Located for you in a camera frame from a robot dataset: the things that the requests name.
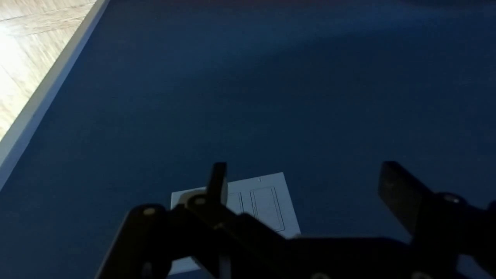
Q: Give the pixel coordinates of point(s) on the white baseboard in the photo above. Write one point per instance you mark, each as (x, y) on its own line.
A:
(47, 98)

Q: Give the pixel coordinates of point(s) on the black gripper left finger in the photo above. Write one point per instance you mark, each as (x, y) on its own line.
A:
(156, 242)

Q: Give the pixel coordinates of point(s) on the white rocker switch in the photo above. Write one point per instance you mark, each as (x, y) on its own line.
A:
(267, 210)

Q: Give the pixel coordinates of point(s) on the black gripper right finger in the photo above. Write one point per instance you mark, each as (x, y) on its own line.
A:
(439, 227)

